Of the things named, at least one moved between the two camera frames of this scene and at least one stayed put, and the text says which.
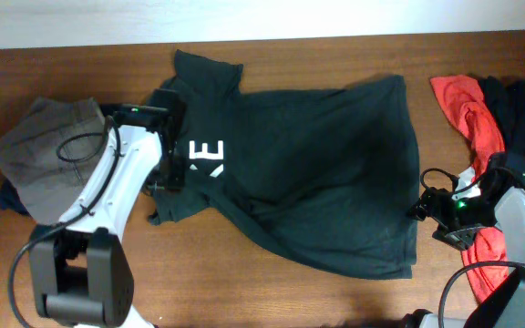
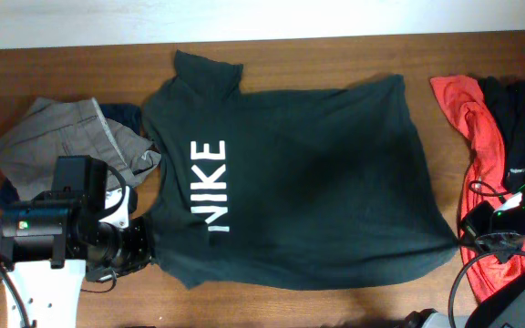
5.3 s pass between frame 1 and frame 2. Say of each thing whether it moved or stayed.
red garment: stayed
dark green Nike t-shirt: moved
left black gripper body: moved
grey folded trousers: stayed
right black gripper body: moved
